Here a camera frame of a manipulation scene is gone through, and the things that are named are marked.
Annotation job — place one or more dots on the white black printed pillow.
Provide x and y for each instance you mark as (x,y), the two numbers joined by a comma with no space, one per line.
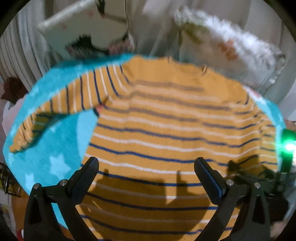
(92,25)

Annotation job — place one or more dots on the turquoise star blanket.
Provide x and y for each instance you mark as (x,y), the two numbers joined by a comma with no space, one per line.
(57,148)

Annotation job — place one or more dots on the dark red cloth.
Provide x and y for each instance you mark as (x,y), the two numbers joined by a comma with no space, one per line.
(13,89)

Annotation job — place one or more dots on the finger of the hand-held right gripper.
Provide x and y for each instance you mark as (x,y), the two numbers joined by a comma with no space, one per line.
(249,172)

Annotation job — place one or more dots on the white floral pillow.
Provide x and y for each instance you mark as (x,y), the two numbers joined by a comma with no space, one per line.
(231,46)

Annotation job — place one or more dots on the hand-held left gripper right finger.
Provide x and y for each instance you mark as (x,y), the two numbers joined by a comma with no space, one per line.
(213,179)

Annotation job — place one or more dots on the yellow striped sweater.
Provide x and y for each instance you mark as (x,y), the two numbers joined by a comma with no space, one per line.
(161,139)

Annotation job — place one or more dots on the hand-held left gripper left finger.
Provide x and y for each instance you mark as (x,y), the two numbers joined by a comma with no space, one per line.
(91,171)

